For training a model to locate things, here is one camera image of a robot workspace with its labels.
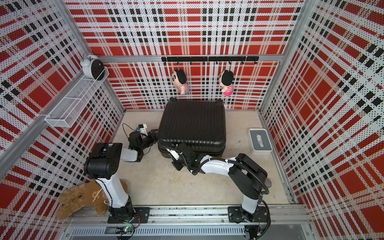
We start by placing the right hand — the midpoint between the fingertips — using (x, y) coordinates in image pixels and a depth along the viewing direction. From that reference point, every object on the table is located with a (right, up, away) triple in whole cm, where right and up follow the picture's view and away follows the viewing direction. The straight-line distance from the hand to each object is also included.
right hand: (175, 158), depth 86 cm
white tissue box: (+53, +8, +10) cm, 55 cm away
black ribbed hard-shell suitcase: (+14, +21, +17) cm, 30 cm away
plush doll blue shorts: (+1, +48, +5) cm, 48 cm away
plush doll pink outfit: (+31, +49, +8) cm, 58 cm away
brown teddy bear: (-47, -16, -13) cm, 51 cm away
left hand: (-9, +15, +11) cm, 21 cm away
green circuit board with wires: (-20, -30, -16) cm, 40 cm away
